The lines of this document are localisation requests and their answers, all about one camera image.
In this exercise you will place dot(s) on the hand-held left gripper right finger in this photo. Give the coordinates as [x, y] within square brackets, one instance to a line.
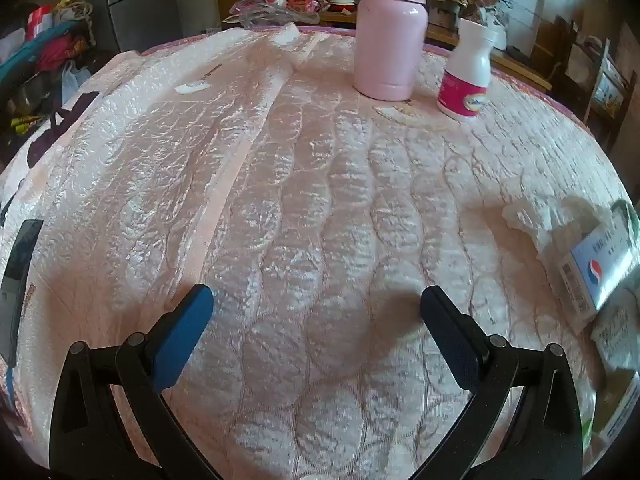
[450, 340]

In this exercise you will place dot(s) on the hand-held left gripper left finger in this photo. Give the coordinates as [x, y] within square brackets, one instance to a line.
[182, 340]

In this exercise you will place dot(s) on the white tissue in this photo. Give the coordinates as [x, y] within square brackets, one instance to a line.
[530, 220]

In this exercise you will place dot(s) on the white medicine box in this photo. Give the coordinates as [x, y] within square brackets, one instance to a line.
[595, 270]

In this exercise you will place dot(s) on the white printed snack packet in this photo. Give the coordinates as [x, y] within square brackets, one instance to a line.
[617, 330]

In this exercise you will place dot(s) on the white green plastic bag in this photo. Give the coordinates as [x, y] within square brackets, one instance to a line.
[615, 410]

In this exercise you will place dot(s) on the black phone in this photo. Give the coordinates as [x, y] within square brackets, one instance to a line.
[20, 270]

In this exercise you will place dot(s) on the pink quilted bed cover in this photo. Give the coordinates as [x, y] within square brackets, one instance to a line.
[300, 185]

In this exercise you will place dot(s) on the small white paper scrap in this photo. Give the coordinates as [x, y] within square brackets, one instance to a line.
[192, 87]

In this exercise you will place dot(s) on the white supplement bottle pink label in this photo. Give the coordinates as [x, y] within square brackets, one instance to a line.
[467, 75]

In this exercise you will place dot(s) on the wooden cabinet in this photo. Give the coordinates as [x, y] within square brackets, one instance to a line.
[510, 67]

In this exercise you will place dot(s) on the photo on chair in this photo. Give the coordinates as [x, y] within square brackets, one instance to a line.
[611, 89]

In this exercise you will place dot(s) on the wooden chair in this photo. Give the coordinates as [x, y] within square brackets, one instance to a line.
[580, 60]

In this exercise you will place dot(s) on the pile of clothes and bags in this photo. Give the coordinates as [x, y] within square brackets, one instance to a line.
[50, 60]

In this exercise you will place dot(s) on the pink insulated bottle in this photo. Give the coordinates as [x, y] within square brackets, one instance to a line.
[390, 35]

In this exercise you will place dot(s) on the grey refrigerator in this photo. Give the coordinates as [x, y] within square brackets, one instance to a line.
[155, 5]

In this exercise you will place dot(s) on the clear plastic bag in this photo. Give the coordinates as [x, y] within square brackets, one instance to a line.
[270, 14]

